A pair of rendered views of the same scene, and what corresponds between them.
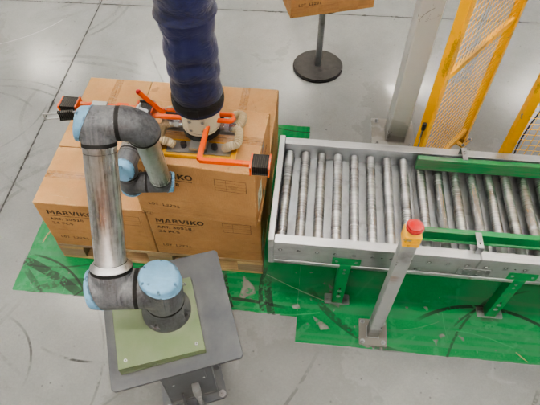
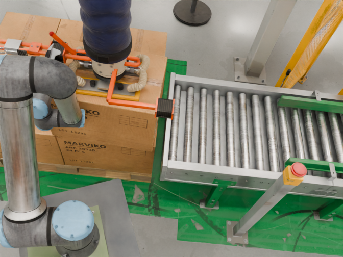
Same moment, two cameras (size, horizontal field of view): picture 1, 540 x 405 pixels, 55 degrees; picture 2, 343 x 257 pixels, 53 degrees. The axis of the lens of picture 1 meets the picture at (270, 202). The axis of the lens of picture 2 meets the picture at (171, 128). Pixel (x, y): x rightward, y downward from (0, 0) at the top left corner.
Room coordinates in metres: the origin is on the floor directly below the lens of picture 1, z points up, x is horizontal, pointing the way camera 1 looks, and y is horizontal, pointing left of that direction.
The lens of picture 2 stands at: (0.48, 0.17, 2.37)
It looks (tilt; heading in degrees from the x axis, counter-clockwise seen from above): 58 degrees down; 348
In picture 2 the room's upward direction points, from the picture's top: 12 degrees clockwise
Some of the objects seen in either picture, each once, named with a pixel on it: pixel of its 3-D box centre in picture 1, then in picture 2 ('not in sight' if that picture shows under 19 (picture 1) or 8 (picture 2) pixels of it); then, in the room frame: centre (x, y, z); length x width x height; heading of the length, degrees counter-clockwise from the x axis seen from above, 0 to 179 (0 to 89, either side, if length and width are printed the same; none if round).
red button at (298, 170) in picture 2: (414, 227); (297, 170); (1.12, -0.56, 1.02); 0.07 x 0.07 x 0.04
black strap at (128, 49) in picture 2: (197, 96); (107, 41); (1.68, 0.31, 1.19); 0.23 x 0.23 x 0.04
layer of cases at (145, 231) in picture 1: (171, 164); (77, 90); (2.03, 0.59, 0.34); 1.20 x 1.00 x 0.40; 84
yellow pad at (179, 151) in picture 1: (198, 147); (106, 86); (1.59, 0.32, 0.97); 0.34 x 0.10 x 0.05; 84
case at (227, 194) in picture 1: (203, 163); (108, 97); (1.69, 0.33, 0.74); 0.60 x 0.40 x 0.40; 81
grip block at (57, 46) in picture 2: (145, 112); (57, 51); (1.71, 0.56, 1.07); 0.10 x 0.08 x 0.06; 174
